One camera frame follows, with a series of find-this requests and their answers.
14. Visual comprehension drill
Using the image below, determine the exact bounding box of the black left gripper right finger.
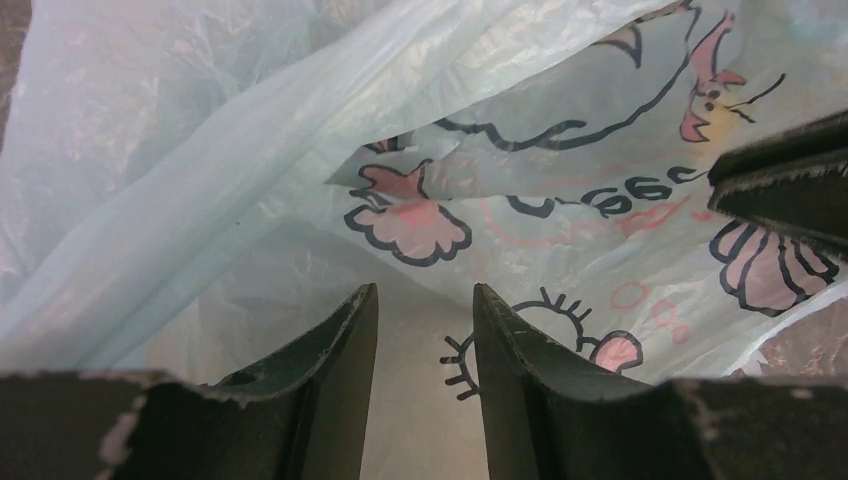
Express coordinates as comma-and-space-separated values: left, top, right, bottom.
473, 284, 847, 479

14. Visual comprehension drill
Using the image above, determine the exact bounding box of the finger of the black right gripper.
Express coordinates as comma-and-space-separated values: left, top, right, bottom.
708, 110, 847, 261

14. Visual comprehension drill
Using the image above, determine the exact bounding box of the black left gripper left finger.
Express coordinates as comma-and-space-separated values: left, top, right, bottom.
1, 284, 379, 479

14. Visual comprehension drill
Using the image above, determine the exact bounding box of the light blue plastic bag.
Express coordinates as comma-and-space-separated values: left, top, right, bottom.
1, 1, 847, 479

